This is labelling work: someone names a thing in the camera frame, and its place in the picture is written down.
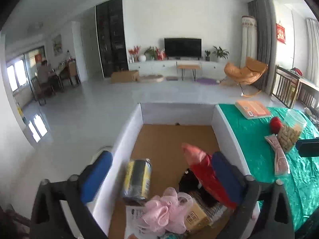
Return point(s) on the purple floor mat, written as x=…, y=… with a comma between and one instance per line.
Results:
x=206, y=81

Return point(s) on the leafy plant beside red box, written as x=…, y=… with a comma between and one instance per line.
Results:
x=150, y=52

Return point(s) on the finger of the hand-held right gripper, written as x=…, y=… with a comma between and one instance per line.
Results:
x=307, y=147

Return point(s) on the white round vase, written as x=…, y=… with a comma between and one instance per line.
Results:
x=142, y=58

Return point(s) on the black roll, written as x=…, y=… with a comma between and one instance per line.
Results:
x=138, y=181

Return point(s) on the framed wall painting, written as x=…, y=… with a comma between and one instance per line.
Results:
x=57, y=44

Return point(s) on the red cloth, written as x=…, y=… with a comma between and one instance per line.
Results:
x=296, y=71

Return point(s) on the clear plastic snack jar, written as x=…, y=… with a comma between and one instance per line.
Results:
x=290, y=132

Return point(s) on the grey floor mat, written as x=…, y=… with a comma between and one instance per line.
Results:
x=172, y=78

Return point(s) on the orange lounge chair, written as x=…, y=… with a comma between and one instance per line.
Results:
x=245, y=74

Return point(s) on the red gift box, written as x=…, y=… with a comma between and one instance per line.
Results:
x=161, y=54

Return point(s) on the wooden dining table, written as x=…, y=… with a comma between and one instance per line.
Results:
x=58, y=72

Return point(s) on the small wooden stool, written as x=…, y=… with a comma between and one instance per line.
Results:
x=188, y=67

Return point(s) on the dark dining chair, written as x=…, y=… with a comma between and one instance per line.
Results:
x=39, y=89
x=71, y=71

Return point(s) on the dark wooden slatted chair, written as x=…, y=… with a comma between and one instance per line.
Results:
x=285, y=87

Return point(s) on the white cardboard box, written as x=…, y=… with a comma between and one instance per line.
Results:
x=162, y=139

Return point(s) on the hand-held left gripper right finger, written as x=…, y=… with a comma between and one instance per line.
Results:
x=228, y=176

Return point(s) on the brown cardboard box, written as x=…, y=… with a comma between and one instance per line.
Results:
x=124, y=76

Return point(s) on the white television cabinet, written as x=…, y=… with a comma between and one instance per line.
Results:
x=154, y=66

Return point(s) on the covered standing air conditioner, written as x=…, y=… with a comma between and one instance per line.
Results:
x=249, y=42

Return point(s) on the grey curtain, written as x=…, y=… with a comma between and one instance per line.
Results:
x=263, y=42

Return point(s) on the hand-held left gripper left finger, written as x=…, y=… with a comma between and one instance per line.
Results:
x=96, y=176

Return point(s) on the large green potted plant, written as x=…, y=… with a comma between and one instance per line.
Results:
x=220, y=53

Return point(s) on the yellow cardboard box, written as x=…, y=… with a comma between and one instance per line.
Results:
x=197, y=216

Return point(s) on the red flower bouquet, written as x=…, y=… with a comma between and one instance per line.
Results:
x=134, y=51

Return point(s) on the red wall hanging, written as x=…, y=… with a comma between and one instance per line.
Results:
x=280, y=33

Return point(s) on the pink mesh bath sponge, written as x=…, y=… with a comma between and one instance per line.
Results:
x=162, y=211

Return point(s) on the tall black cabinet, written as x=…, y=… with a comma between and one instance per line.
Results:
x=112, y=37

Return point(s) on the white printed sheet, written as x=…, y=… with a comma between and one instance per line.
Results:
x=135, y=216

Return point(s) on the black knitted cloth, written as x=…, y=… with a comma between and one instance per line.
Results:
x=190, y=184

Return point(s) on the round beige floor mat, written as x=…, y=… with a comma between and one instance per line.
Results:
x=150, y=78

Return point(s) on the red plastic bag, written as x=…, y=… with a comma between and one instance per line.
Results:
x=201, y=169

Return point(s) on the white curtain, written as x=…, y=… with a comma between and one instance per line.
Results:
x=312, y=52

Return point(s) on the pink patterned plastic packet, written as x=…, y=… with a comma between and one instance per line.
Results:
x=278, y=154

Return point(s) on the small green potted plant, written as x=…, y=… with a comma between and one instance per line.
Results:
x=207, y=54

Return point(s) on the orange book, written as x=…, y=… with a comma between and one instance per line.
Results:
x=253, y=109

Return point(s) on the black television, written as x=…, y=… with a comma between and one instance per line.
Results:
x=182, y=47

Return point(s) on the green tablecloth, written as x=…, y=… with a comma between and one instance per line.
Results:
x=264, y=149

